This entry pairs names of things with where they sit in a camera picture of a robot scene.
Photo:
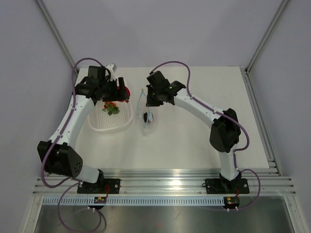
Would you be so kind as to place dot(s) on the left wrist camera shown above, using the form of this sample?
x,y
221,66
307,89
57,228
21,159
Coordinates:
x,y
111,67

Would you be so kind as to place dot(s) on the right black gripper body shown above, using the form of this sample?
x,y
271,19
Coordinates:
x,y
151,90

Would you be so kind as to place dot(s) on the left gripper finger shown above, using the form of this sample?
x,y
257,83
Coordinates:
x,y
112,91
122,89

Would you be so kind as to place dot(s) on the left small circuit board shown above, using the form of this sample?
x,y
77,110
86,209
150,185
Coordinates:
x,y
100,200

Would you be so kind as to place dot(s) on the aluminium frame post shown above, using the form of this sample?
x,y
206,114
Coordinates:
x,y
267,34
54,30

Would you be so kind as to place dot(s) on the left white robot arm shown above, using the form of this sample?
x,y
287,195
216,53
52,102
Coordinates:
x,y
58,154

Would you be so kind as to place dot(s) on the green toy leaf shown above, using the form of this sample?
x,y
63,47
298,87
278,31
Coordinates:
x,y
111,110

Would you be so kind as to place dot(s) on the right small circuit board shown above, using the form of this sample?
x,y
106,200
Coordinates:
x,y
231,202

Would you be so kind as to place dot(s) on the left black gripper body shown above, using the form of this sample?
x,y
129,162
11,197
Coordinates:
x,y
104,85

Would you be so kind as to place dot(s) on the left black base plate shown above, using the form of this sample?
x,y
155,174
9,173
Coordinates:
x,y
112,186

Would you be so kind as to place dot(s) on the white perforated plastic basket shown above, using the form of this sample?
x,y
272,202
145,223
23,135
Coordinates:
x,y
100,121

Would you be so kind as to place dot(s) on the small circuit board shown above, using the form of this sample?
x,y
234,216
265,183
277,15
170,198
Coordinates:
x,y
231,202
100,200

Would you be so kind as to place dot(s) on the left aluminium frame post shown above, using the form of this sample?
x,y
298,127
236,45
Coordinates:
x,y
54,30

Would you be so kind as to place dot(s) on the clear zip top bag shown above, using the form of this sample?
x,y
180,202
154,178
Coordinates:
x,y
149,128

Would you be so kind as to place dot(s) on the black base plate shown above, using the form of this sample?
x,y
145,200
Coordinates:
x,y
112,186
218,186

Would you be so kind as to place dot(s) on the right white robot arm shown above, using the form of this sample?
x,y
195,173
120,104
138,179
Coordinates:
x,y
224,131

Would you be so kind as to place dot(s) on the white slotted cable duct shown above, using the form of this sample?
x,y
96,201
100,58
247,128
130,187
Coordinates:
x,y
138,201

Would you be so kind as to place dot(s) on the red cherry tomato sprig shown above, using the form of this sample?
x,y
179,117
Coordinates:
x,y
109,104

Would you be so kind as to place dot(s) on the aluminium mounting rail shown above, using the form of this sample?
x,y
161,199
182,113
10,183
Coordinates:
x,y
188,182

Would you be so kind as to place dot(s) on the right aluminium frame post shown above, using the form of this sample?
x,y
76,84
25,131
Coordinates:
x,y
267,34

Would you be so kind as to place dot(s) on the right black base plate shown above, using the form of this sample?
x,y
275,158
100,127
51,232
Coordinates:
x,y
218,186

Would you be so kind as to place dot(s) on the red toy apple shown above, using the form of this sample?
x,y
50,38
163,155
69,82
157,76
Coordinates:
x,y
128,94

